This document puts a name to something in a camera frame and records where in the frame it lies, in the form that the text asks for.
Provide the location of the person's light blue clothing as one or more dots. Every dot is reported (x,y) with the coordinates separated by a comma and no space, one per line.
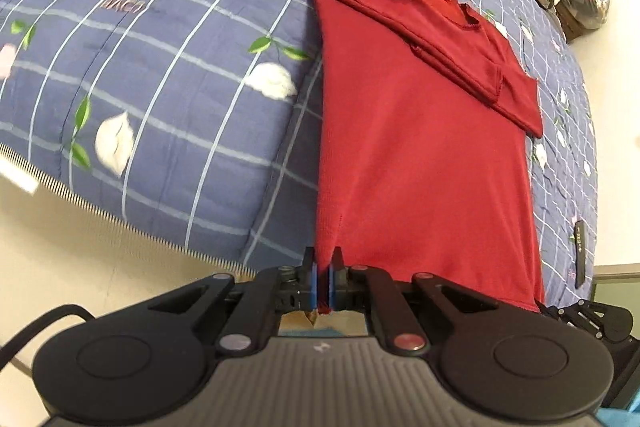
(622,418)

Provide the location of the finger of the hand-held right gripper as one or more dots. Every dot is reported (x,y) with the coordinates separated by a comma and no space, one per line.
(580,319)

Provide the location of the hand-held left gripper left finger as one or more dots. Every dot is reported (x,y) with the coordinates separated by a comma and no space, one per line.
(312,282)

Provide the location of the black remote control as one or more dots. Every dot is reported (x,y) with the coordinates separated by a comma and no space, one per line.
(580,252)

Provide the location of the dark wooden nightstand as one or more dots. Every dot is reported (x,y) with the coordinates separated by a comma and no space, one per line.
(575,24)

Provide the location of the blue checked floral quilt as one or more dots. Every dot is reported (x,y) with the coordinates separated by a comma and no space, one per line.
(150,57)

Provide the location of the red long-sleeved sweater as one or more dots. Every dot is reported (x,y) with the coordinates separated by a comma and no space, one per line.
(425,157)

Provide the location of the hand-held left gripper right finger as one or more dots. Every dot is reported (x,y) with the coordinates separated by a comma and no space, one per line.
(333,282)

